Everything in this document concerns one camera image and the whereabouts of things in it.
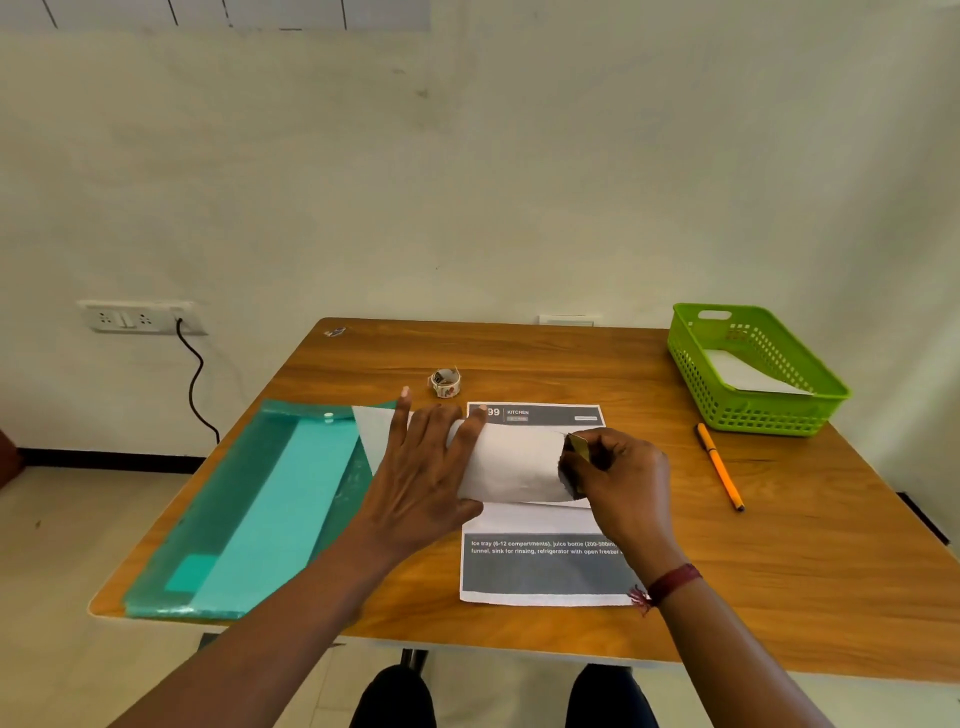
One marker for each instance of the person's right hand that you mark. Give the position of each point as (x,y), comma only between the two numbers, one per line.
(634,502)

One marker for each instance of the dark grey table foot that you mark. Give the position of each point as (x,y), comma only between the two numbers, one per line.
(208,641)

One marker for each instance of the person's right forearm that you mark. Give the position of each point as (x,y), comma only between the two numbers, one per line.
(727,667)

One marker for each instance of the person's right leg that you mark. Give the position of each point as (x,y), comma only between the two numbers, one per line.
(611,701)

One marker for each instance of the grey metal table leg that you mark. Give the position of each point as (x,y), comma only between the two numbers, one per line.
(412,658)

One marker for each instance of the small clear tape roll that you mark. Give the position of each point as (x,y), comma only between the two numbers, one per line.
(446,386)

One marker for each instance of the person's leg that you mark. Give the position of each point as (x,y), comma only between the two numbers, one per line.
(394,701)
(611,701)

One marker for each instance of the white blank wall plate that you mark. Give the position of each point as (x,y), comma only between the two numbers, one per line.
(568,319)

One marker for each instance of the person's left forearm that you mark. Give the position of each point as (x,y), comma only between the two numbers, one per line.
(255,645)

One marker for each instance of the green plastic basket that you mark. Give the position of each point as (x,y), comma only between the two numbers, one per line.
(780,420)

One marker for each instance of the black skirting board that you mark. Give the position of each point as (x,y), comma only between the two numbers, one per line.
(112,460)

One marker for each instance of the orange pen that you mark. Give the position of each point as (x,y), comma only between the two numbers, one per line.
(720,465)

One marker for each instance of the person's left hand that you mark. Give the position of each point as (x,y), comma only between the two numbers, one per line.
(416,495)

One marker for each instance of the white wall socket panel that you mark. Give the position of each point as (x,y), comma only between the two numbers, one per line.
(127,319)

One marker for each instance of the green translucent plastic folder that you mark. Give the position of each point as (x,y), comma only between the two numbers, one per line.
(187,510)

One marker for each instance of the dark red wrist band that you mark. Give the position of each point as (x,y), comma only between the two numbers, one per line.
(675,577)

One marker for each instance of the person's left leg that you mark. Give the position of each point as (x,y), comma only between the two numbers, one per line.
(394,701)

